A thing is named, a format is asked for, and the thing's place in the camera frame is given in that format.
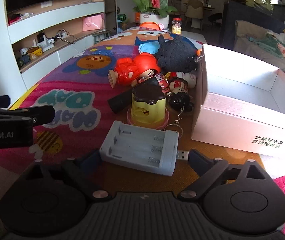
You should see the pink paper bag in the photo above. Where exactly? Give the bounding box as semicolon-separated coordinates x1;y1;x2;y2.
82;14;104;31

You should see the grey sofa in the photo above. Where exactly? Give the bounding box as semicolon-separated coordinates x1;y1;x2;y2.
234;21;285;72

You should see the black cylinder object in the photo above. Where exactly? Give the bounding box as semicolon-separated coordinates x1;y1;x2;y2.
107;89;133;114

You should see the white tv shelf unit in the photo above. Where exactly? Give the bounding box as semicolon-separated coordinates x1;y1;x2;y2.
0;0;105;101

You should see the white battery charger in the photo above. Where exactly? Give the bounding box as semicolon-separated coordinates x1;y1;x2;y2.
99;121;189;176

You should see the red haired doll figure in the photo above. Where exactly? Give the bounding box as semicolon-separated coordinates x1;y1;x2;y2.
108;53;161;88

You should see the yellow toy on shelf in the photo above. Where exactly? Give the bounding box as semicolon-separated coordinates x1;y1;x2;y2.
27;47;43;61

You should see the black haired keychain doll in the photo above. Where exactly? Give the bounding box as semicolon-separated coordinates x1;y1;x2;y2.
164;72;197;138

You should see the glass jar red lid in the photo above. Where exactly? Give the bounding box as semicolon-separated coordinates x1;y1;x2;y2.
172;17;182;35

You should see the green cloth on sofa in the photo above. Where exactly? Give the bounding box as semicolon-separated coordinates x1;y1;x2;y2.
245;33;284;58

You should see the beige dining chair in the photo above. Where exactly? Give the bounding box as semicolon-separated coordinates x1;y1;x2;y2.
185;0;204;29

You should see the white cardboard box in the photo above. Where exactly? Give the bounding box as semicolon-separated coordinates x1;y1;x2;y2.
191;43;285;157

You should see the pink orchid flower pot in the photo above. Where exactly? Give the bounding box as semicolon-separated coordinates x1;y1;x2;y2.
133;0;178;30

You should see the colourful cartoon play mat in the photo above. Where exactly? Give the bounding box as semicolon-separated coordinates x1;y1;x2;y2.
0;28;285;234

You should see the black plush toy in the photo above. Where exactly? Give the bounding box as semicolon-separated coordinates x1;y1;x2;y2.
154;35;198;73

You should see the yellow pudding toy figure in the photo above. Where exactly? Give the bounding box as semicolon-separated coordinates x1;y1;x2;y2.
127;82;169;129

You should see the orange bowl toy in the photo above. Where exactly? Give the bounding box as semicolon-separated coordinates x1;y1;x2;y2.
139;22;164;31

